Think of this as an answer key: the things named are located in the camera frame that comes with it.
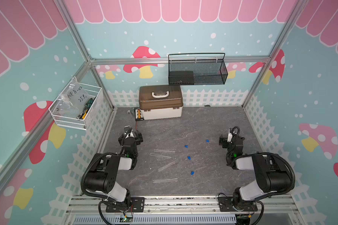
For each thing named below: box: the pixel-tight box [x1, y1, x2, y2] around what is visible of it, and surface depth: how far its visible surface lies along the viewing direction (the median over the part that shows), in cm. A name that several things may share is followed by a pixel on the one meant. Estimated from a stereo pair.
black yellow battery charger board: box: [134, 106, 145, 121], surface depth 114 cm
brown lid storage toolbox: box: [138, 84, 184, 120], surface depth 102 cm
